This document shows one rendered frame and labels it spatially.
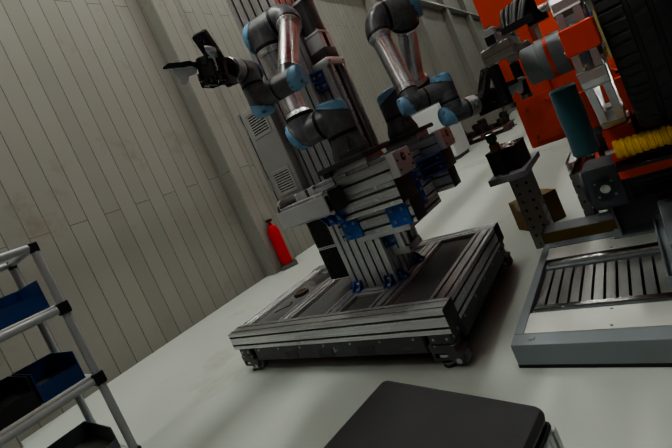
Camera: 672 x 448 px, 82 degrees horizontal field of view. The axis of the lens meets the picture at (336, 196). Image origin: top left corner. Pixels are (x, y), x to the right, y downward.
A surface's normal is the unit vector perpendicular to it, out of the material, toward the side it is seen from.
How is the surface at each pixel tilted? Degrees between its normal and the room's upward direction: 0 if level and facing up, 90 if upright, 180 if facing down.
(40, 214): 90
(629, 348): 90
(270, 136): 90
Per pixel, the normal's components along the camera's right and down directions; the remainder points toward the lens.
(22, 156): 0.73, -0.29
